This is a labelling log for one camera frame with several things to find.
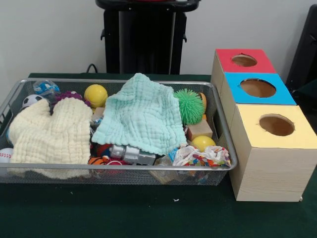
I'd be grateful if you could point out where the brown wooden block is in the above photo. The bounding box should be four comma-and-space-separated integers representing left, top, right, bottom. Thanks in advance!
186, 119, 213, 141

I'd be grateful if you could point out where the silver plastic toy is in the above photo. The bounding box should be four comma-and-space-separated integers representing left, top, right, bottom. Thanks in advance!
108, 144, 157, 166

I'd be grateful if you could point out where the mint green muslin cloth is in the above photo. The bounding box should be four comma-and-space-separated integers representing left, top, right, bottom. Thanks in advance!
91, 72, 188, 156

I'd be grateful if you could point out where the small white baseball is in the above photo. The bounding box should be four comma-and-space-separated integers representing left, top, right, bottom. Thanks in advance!
0, 148, 13, 164

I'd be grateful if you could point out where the cream muslin cloth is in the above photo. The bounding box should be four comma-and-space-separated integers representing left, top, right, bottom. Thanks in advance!
7, 97, 94, 179

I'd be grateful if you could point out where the black chair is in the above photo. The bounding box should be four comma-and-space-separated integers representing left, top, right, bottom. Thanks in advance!
285, 4, 317, 87

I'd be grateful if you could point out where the small soccer ball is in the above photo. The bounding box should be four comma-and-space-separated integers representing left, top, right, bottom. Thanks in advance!
21, 94, 45, 110

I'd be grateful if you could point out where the silver mesh bin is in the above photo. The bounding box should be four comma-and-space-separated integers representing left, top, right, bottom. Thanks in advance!
0, 78, 238, 185

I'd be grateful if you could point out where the dark green table cloth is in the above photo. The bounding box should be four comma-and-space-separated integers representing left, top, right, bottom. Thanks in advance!
0, 72, 317, 238

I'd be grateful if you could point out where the yellow tennis ball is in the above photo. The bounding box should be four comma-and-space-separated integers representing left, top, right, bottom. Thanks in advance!
84, 84, 108, 109

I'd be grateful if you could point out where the wooden box with three holes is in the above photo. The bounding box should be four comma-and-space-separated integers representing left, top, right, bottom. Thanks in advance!
210, 48, 317, 202

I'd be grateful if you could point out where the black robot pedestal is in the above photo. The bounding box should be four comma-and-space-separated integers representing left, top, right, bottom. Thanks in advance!
95, 0, 200, 75

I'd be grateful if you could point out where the smooth yellow ball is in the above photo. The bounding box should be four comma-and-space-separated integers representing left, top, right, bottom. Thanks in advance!
191, 135, 216, 152

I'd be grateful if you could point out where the large green spiky ball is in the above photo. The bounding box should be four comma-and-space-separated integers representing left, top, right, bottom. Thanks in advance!
173, 88, 206, 125

